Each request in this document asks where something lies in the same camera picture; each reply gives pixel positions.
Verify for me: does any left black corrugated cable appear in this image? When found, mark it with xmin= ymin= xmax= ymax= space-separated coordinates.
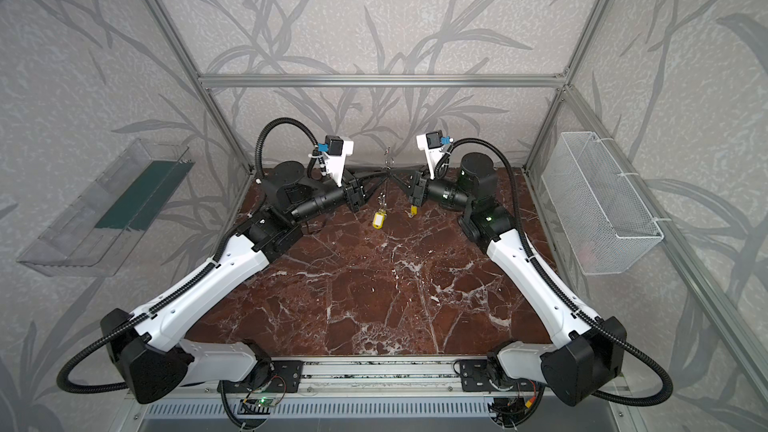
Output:
xmin=56 ymin=117 xmax=322 ymax=395

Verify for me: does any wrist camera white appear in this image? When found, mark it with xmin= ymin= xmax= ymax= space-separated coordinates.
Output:
xmin=416 ymin=130 xmax=453 ymax=180
xmin=311 ymin=135 xmax=354 ymax=187

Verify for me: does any right black corrugated cable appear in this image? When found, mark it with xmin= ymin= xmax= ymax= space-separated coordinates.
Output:
xmin=443 ymin=137 xmax=674 ymax=407

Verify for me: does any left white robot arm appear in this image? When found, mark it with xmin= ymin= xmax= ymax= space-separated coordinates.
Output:
xmin=102 ymin=161 xmax=387 ymax=404

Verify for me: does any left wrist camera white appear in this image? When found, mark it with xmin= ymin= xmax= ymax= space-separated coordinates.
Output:
xmin=311 ymin=135 xmax=354 ymax=187

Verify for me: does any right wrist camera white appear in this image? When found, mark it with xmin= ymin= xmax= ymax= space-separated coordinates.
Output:
xmin=416 ymin=130 xmax=453 ymax=180

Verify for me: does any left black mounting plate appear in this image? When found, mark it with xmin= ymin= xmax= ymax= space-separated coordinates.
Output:
xmin=218 ymin=360 xmax=304 ymax=394

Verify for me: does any clear plastic wall tray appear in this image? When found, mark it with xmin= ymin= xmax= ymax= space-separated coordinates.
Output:
xmin=18 ymin=139 xmax=194 ymax=277

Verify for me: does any white wire mesh basket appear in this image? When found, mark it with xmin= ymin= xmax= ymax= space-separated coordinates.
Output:
xmin=542 ymin=131 xmax=664 ymax=275

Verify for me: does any black mounting plate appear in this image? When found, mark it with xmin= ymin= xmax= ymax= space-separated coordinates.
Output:
xmin=453 ymin=359 xmax=536 ymax=393
xmin=218 ymin=360 xmax=304 ymax=394

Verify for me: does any left circuit board with wires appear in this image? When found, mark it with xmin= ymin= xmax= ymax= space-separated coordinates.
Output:
xmin=217 ymin=375 xmax=287 ymax=431

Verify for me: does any black corrugated cable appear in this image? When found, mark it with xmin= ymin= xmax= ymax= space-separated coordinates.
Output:
xmin=56 ymin=117 xmax=322 ymax=395
xmin=443 ymin=137 xmax=674 ymax=407

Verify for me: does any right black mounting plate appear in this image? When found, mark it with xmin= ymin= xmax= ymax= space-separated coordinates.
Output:
xmin=453 ymin=359 xmax=536 ymax=393

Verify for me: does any aluminium cage frame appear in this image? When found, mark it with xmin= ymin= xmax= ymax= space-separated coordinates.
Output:
xmin=141 ymin=0 xmax=767 ymax=396

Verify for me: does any right connector with wires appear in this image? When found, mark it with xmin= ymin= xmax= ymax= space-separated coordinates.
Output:
xmin=488 ymin=381 xmax=547 ymax=430

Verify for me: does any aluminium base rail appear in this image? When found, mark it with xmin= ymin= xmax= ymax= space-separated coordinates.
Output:
xmin=125 ymin=355 xmax=631 ymax=400

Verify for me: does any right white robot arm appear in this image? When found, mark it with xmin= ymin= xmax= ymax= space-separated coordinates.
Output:
xmin=396 ymin=153 xmax=626 ymax=406

